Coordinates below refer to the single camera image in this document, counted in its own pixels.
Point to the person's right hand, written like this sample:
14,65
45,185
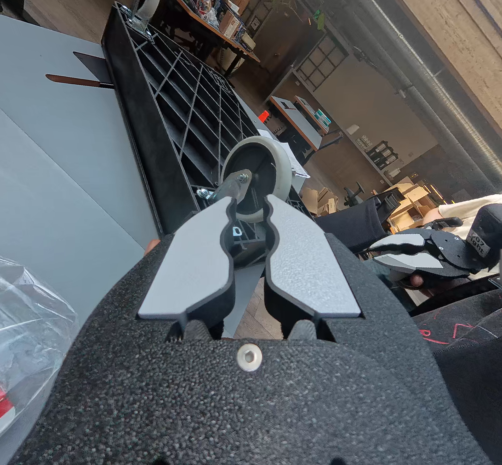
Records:
417,281

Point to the black office chair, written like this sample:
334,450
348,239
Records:
355,194

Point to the black metal plate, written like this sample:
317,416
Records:
92,65

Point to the small red object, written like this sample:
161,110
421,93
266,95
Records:
264,116

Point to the white paper sheet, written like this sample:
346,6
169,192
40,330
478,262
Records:
298,165

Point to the silver ventilation duct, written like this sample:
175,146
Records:
423,72

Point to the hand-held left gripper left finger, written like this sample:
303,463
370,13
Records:
196,261

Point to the shelf with black binders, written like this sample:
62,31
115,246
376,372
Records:
382,155

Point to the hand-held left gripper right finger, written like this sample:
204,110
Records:
310,265

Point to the person's black hoodie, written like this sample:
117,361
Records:
470,355

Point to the black plastic dolly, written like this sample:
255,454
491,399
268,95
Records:
188,104

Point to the black gridded glass door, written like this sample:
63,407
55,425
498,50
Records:
321,63

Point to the wooden table with boxes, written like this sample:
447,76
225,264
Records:
211,21

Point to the black padded chair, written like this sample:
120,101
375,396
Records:
353,225

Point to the grey shelf with books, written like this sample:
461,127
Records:
317,116

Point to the clear plastic bag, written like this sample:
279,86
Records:
27,335

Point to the grey board with wooden edge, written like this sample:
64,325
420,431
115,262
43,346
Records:
302,123

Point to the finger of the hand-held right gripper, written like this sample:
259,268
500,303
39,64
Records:
404,242
411,261

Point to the pile of cardboard boxes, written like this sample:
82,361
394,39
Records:
408,202

